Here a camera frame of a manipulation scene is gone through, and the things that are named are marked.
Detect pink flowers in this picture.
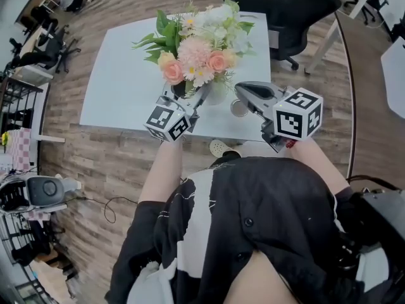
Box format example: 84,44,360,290
132,0,256,106

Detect black equipment pack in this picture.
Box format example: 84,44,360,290
337,187,405,270

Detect black ribbed box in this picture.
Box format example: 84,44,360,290
0,179,31,212

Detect grey rounded device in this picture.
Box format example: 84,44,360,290
26,175,82,208

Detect dark brown curved table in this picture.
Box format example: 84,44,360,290
305,11,405,184

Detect person's white shoe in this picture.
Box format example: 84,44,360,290
209,139,242,160

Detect person's left forearm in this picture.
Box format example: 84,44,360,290
138,136,185,204

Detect black metal rack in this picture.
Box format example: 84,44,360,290
0,77,44,136

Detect table cable grommet ring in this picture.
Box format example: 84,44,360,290
230,99,249,118

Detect black pack cable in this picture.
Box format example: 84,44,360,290
346,175,402,192

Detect white box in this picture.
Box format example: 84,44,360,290
380,35,405,120

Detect black floor cable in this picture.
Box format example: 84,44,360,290
64,194,139,225

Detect person's right forearm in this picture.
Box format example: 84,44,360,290
289,137,352,195

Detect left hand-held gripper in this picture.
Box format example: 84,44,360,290
144,82,213,143

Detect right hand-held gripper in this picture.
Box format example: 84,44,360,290
234,80,324,153

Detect cardboard box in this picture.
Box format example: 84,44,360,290
34,257,70,298

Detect person's black white shirt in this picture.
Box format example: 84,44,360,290
104,155,405,304

